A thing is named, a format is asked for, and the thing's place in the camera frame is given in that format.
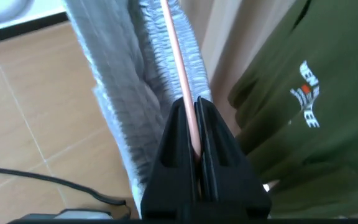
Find black cable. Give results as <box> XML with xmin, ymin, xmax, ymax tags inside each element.
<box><xmin>0</xmin><ymin>166</ymin><xmax>127</xmax><ymax>207</ymax></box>

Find beige curtain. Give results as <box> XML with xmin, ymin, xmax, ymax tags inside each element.
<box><xmin>178</xmin><ymin>0</ymin><xmax>295</xmax><ymax>135</ymax></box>

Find pink clothes hanger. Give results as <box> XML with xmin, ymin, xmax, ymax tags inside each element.
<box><xmin>160</xmin><ymin>0</ymin><xmax>203</xmax><ymax>162</ymax></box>

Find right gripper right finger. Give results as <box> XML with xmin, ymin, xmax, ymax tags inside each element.
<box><xmin>196</xmin><ymin>96</ymin><xmax>272</xmax><ymax>220</ymax></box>

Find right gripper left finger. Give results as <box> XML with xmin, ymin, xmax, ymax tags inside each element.
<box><xmin>140</xmin><ymin>97</ymin><xmax>201</xmax><ymax>220</ymax></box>

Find pale grey shorts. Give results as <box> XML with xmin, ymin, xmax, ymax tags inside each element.
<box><xmin>62</xmin><ymin>0</ymin><xmax>213</xmax><ymax>216</ymax></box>

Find green printed t-shirt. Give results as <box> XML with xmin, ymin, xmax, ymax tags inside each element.
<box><xmin>227</xmin><ymin>0</ymin><xmax>358</xmax><ymax>219</ymax></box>

